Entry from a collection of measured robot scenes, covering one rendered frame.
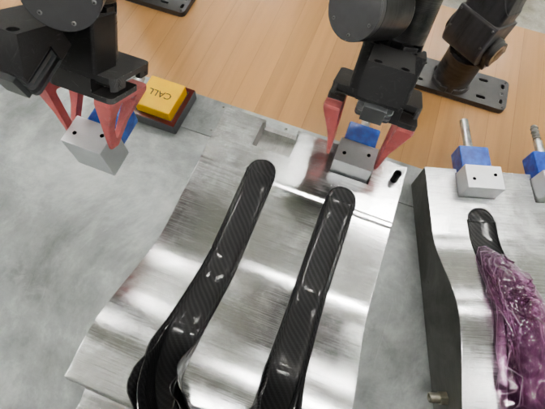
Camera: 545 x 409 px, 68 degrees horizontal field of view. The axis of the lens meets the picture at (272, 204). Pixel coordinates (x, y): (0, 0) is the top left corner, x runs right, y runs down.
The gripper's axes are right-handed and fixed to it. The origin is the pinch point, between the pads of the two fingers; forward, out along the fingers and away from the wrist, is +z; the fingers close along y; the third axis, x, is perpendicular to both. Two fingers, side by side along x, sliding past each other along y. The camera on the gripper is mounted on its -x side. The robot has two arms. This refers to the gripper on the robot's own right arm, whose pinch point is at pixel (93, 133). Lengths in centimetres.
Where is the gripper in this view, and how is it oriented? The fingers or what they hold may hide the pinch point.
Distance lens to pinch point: 51.4
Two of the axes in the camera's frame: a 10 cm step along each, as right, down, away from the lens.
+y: 9.4, 3.4, -1.0
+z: -2.1, 7.6, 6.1
